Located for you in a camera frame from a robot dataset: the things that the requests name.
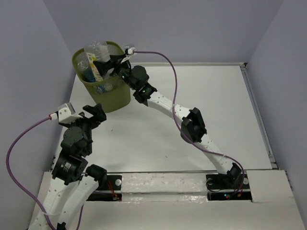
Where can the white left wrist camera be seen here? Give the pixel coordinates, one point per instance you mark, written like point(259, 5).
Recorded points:
point(65, 114)

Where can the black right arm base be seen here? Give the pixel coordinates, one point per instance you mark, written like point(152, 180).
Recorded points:
point(217, 190)

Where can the olive green mesh bin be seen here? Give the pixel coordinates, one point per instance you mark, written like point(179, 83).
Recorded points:
point(110, 101)

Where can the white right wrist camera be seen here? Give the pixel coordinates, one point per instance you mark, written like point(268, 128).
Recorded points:
point(130, 50)

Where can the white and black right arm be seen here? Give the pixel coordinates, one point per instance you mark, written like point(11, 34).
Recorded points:
point(189, 121)

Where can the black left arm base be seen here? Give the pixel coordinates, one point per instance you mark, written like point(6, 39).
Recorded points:
point(110, 191)

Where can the Pocari Sweat blue bottle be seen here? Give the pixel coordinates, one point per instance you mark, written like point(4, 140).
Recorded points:
point(86, 71)
point(104, 88)

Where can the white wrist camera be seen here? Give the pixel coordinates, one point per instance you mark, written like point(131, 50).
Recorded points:
point(130, 50)
point(65, 114)

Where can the large ribbed clear bottle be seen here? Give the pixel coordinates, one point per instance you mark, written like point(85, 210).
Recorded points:
point(97, 51)

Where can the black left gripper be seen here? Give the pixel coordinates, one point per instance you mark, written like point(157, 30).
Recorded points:
point(99, 113)

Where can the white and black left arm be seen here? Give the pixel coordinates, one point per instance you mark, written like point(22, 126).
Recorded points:
point(73, 180)

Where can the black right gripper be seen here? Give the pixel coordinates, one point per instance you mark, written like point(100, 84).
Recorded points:
point(104, 66)

